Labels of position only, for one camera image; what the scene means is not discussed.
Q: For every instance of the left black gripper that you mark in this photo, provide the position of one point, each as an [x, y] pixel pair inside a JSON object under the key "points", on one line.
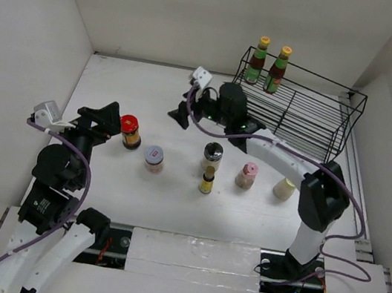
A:
{"points": [[108, 117]]}

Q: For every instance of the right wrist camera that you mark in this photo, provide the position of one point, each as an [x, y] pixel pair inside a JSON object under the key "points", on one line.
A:
{"points": [[200, 77]]}

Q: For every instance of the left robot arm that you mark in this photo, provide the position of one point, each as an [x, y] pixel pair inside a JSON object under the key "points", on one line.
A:
{"points": [[52, 229]]}

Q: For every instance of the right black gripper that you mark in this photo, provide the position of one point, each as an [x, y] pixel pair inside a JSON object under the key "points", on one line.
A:
{"points": [[181, 114]]}

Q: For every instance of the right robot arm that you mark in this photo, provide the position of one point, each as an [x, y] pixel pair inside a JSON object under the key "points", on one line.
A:
{"points": [[322, 193]]}

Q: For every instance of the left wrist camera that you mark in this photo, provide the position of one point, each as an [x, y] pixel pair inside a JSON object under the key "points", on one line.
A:
{"points": [[46, 114]]}

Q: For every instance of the pink cap spice jar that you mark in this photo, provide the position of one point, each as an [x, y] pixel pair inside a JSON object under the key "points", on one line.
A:
{"points": [[246, 176]]}

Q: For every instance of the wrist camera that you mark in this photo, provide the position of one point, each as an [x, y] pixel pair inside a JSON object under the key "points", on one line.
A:
{"points": [[200, 77], [46, 114]]}

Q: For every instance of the small yellow label bottle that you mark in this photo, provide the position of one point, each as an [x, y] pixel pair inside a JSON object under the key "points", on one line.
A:
{"points": [[206, 183]]}

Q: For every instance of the green label sauce bottle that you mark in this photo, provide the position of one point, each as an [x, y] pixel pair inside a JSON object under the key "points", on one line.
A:
{"points": [[277, 71], [257, 62]]}

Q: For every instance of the red lid dark sauce jar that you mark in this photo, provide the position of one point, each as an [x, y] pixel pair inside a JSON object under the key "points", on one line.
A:
{"points": [[130, 131]]}

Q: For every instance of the black wire rack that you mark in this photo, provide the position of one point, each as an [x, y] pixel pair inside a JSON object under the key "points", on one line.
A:
{"points": [[310, 112]]}

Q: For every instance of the white lid glass jar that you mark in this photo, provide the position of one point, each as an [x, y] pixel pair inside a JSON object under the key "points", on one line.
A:
{"points": [[154, 157]]}

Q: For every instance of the yellow cap spice jar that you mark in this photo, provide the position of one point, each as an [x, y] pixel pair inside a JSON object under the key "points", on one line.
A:
{"points": [[284, 189]]}

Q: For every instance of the black cap spice shaker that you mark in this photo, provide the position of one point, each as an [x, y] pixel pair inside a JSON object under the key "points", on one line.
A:
{"points": [[212, 156]]}

